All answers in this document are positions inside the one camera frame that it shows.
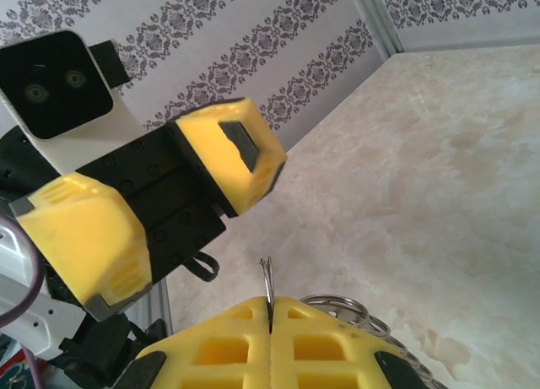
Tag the metal key holder with rings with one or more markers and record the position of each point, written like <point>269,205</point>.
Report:
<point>337,309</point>

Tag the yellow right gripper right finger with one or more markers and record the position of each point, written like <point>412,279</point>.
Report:
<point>320,355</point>

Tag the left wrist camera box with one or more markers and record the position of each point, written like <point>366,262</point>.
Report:
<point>55,85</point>

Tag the aluminium frame rail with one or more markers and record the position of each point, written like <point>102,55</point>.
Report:
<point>162,304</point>

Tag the aluminium corner post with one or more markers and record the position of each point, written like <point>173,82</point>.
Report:
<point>379,17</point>

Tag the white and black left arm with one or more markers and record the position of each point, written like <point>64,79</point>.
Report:
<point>50,325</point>

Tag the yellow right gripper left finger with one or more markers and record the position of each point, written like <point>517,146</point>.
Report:
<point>219,355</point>

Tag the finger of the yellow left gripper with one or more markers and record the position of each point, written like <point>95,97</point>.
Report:
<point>84,241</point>
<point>215,152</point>

